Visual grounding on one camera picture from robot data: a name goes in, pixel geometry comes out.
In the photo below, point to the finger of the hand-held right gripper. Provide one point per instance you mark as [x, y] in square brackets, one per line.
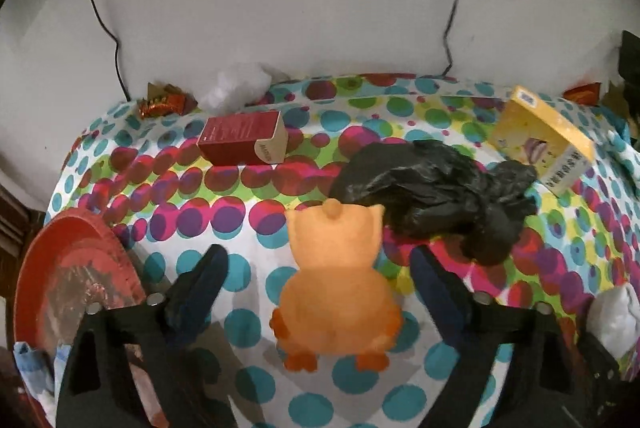
[597, 358]

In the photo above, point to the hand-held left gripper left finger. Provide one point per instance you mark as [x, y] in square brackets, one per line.
[200, 293]

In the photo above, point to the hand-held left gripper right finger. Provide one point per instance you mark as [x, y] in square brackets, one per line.
[440, 298]

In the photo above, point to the short white sock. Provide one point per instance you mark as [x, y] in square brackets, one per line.
[612, 318]

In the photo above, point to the orange duck toy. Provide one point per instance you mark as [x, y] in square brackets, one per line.
[335, 293]

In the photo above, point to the round red tray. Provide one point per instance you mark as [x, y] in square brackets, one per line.
[65, 268]

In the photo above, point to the small light blue sock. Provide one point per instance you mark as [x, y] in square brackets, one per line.
[30, 363]

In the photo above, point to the colourful dotted tablecloth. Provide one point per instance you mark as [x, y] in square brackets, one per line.
[250, 218]

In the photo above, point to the black plastic bag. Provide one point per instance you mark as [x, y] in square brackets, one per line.
[440, 198]

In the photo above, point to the dark red box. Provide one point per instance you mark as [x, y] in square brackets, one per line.
[240, 135]

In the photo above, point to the yellow carton box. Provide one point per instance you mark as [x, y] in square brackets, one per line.
[537, 132]

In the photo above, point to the red gold candy wrapper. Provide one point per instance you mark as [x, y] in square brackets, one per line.
[162, 103]

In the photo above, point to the wooden chair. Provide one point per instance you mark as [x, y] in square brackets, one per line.
[12, 218]

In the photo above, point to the crumpled white plastic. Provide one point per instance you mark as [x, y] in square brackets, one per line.
[235, 85]

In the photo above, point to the red packet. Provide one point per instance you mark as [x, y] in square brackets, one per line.
[582, 92]

